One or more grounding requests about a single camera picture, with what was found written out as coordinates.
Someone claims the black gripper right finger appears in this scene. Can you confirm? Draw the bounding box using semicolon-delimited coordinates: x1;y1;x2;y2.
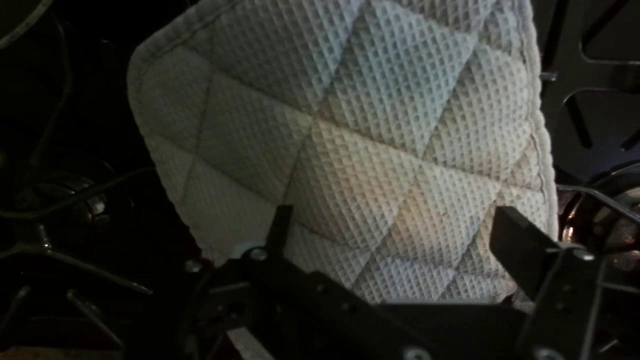
489;207;640;360

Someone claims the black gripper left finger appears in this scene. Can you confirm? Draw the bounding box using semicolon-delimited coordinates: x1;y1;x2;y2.
142;205;401;360

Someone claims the white quilted potholder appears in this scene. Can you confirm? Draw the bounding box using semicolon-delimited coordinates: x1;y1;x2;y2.
126;0;559;307

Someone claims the black gas stove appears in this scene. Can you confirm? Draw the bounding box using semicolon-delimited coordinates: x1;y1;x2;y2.
0;0;640;360

